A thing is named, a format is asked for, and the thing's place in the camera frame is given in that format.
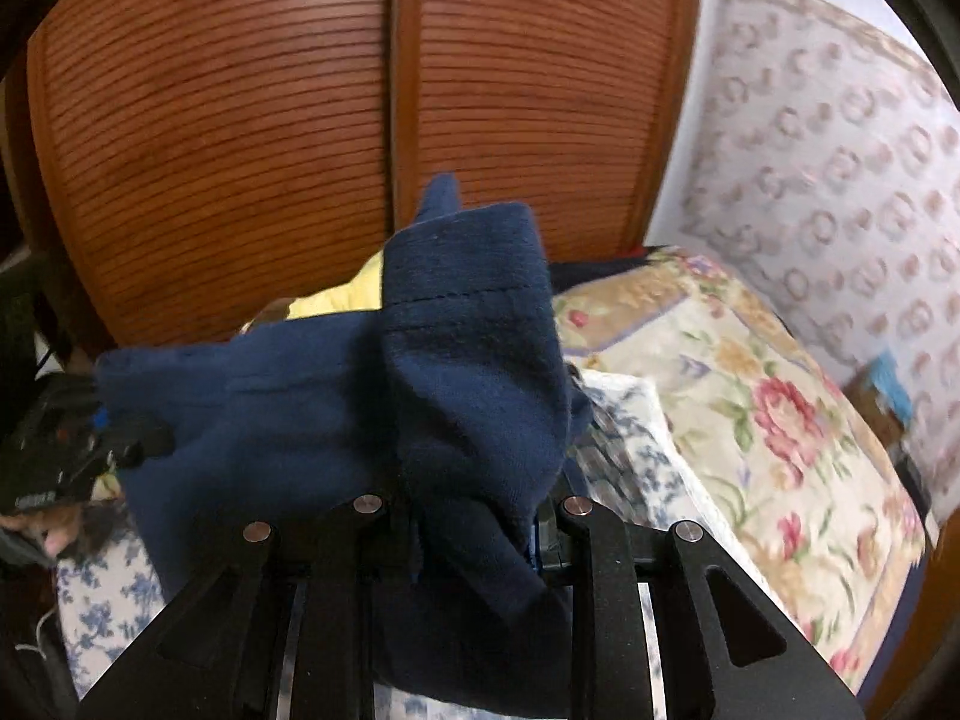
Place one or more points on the cardboard box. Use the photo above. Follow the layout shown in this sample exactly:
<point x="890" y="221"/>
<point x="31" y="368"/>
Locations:
<point x="870" y="412"/>

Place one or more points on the yellow plush pillow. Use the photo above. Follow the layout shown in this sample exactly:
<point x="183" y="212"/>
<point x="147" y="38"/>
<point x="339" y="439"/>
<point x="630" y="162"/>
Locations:
<point x="330" y="300"/>

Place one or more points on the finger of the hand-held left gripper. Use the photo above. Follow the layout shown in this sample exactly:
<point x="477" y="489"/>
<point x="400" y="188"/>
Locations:
<point x="139" y="442"/>

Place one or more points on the person's left hand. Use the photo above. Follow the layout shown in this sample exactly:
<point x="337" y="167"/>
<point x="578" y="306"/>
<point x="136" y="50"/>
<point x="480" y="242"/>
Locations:
<point x="56" y="540"/>

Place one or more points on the blue floral bed sheet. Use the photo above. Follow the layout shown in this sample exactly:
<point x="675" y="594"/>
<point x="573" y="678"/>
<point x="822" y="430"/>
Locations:
<point x="637" y="450"/>

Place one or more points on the blue cloth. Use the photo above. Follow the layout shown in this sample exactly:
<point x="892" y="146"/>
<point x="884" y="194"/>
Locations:
<point x="892" y="382"/>

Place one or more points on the wooden louvred wardrobe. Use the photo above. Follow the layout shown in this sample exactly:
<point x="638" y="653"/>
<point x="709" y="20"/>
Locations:
<point x="225" y="127"/>

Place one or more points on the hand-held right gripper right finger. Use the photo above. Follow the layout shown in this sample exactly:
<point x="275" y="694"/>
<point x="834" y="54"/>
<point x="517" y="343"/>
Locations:
<point x="600" y="562"/>

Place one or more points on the cream floral quilt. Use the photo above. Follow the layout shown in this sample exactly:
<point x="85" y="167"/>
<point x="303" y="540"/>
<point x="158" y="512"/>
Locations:
<point x="750" y="427"/>

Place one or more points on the navy printed t-shirt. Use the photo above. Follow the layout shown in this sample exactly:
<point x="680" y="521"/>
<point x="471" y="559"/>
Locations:
<point x="450" y="360"/>

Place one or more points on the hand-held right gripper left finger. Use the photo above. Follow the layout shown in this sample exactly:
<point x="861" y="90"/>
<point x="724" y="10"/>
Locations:
<point x="352" y="555"/>

